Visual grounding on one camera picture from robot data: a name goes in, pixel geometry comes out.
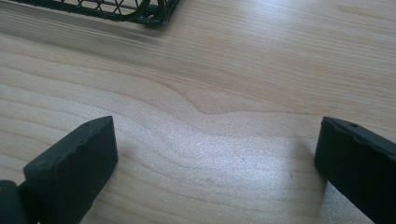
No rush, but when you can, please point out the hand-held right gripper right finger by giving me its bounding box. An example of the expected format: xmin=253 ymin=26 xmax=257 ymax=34
xmin=313 ymin=116 xmax=396 ymax=224

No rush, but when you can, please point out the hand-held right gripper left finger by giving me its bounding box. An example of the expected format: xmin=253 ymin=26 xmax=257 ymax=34
xmin=18 ymin=115 xmax=120 ymax=224

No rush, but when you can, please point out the black wire mesh basket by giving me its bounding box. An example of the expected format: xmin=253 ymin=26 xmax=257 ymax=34
xmin=12 ymin=0 xmax=181 ymax=27

